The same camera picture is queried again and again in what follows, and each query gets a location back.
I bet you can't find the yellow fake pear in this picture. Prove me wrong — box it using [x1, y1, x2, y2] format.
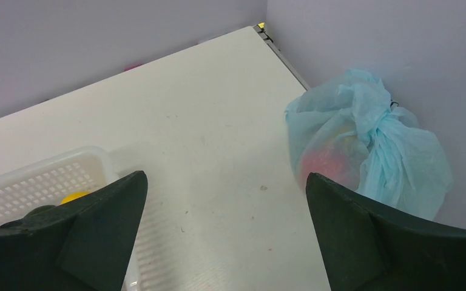
[60, 192, 89, 205]

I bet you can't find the light blue plastic bag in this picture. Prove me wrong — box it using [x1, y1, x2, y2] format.
[285, 69, 454, 220]

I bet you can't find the dark green fake avocado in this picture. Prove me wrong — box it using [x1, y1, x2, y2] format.
[0, 205, 55, 229]

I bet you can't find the white perforated plastic basket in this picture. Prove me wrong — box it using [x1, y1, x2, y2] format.
[0, 147, 141, 290]

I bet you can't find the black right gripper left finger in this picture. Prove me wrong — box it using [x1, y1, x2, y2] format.
[0, 171, 148, 290]

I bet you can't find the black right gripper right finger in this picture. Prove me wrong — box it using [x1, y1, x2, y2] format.
[305, 173, 466, 290]

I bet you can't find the metal table edge rail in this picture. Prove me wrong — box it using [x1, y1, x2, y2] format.
[252, 22, 311, 90]

